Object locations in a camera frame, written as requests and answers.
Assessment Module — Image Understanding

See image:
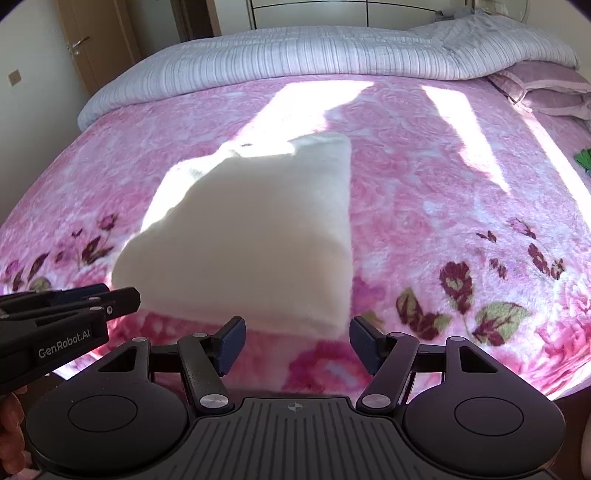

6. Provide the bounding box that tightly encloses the white wardrobe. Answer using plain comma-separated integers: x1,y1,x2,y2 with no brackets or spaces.
248,0,481,31

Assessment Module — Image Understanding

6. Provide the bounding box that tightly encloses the person's left hand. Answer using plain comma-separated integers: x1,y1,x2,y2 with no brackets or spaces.
0,387,31,474

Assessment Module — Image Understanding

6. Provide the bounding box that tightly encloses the pink floral blanket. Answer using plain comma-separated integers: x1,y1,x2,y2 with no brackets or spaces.
0,76,591,401

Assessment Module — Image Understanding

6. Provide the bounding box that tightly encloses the pink pillow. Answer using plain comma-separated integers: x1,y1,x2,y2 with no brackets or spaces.
487,60,591,120

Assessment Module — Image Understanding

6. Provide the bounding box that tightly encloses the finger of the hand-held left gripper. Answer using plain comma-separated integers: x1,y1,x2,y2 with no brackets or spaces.
0,283,110,309
0,287,142,326

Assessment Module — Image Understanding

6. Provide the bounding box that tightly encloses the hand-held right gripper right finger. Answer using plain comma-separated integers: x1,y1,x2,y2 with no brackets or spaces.
349,315,502,413

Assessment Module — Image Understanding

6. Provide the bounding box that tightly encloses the brown wooden door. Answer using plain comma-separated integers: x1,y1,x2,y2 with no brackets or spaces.
54,0,142,96

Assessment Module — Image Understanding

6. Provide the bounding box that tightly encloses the white fluffy garment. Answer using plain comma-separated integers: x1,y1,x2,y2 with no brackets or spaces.
111,130,355,341

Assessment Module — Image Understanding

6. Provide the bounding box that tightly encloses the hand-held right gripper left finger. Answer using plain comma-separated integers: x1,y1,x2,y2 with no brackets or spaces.
98,316,246,415

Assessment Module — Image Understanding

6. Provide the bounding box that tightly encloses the white striped quilt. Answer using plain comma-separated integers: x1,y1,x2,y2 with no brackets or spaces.
77,10,581,131

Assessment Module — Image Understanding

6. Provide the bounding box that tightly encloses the brown door frame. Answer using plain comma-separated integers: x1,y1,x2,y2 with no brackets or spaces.
168,0,223,38

